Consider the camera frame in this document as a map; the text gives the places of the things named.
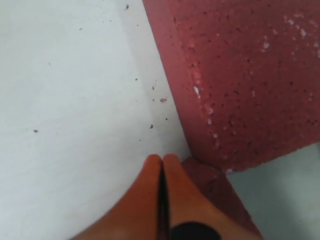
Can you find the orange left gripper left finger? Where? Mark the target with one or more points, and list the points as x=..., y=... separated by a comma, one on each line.
x=136, y=215

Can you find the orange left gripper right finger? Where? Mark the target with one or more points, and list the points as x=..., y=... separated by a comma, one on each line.
x=190, y=215

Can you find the red brick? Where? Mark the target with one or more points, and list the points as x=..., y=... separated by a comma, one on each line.
x=244, y=75
x=216, y=187

